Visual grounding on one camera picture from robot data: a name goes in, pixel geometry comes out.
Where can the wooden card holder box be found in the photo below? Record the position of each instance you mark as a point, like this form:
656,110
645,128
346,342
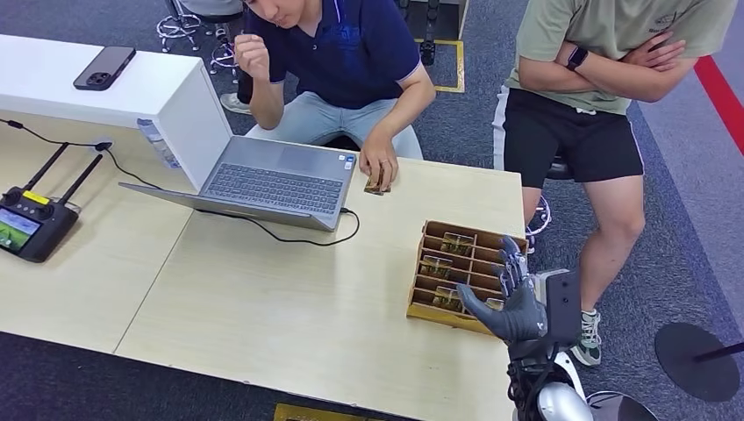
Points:
424,311

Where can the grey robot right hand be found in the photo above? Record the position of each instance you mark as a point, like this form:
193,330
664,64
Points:
520,316

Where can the black smartphone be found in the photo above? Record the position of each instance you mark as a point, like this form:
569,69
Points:
104,68

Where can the office chair chrome base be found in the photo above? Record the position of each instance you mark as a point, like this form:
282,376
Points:
224,57
180,28

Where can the grey laptop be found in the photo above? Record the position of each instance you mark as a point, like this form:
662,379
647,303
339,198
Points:
279,186

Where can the person's right hand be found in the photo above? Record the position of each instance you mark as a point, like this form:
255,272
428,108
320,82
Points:
253,57
657,57

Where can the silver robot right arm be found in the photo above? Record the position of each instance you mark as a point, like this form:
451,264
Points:
561,401

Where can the black smartwatch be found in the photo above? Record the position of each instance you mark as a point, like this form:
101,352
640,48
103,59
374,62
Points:
576,57

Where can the person's right forearm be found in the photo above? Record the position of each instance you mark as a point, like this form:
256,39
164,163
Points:
264,104
540,72

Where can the gold patterned card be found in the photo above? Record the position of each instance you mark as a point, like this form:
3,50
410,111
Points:
457,244
372,187
446,298
494,304
436,267

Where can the black remote controller with screen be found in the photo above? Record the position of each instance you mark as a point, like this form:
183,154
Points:
40,224

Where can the black round stand base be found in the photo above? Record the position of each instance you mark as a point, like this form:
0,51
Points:
686,360

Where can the black equipment stand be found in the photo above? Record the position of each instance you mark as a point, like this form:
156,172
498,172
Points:
436,17

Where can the black stool with chrome base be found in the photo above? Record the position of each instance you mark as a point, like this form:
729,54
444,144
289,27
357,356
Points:
558,169

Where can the white box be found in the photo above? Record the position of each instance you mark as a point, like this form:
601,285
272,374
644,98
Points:
116,87

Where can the person's left forearm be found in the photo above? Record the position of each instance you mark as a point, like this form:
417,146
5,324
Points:
668,87
407,110

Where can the person's left hand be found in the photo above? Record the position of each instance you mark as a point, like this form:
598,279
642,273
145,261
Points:
381,160

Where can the person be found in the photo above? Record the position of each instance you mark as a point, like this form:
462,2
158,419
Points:
232,103
349,58
569,145

